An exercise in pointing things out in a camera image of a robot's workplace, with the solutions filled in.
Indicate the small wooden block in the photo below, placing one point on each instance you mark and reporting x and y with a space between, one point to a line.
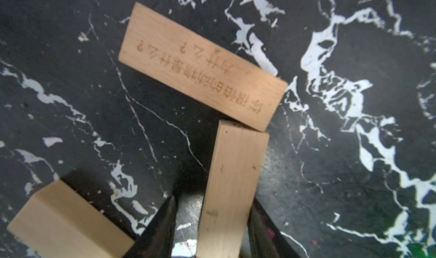
235 169

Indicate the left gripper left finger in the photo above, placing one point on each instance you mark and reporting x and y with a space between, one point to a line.
157 240

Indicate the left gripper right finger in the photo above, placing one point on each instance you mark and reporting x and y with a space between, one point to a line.
266 241

